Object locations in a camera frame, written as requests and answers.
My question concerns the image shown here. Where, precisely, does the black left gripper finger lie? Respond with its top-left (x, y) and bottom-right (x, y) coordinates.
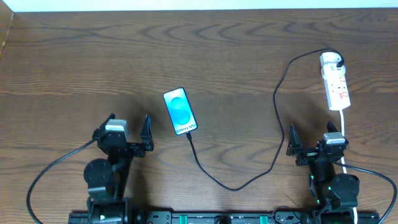
top-left (140, 114), bottom-right (154, 151)
top-left (92, 113), bottom-right (116, 140)

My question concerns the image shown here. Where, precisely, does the blue Galaxy smartphone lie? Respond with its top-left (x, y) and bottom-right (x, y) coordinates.
top-left (163, 87), bottom-right (198, 135)

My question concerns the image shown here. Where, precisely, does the black USB charging cable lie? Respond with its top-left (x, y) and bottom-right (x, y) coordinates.
top-left (185, 47), bottom-right (345, 192)

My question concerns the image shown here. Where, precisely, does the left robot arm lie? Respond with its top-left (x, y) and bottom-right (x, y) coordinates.
top-left (83, 113), bottom-right (154, 223)

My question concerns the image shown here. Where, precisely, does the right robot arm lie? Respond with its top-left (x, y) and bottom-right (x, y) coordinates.
top-left (286, 122), bottom-right (359, 223)

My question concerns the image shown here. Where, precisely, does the white charger plug adapter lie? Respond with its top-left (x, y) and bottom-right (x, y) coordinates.
top-left (320, 52), bottom-right (346, 80)

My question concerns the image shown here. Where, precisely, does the white power strip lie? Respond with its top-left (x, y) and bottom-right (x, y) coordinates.
top-left (324, 76), bottom-right (351, 111)

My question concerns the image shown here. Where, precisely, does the brown cardboard panel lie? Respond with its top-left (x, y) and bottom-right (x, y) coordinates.
top-left (0, 0), bottom-right (14, 55)

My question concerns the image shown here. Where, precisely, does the white power strip cord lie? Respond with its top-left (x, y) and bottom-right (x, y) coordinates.
top-left (338, 108), bottom-right (358, 224)

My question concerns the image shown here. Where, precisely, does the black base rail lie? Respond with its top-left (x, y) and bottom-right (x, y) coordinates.
top-left (67, 211), bottom-right (379, 224)

